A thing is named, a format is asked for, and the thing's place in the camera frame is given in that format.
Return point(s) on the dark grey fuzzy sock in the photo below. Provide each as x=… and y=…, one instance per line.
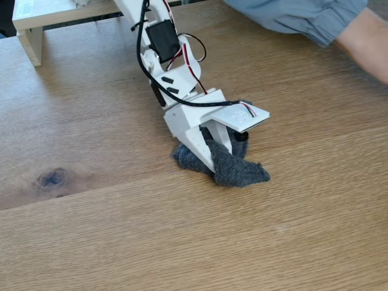
x=239, y=172

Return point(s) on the white gripper camera mount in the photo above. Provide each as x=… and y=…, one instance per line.
x=242, y=118

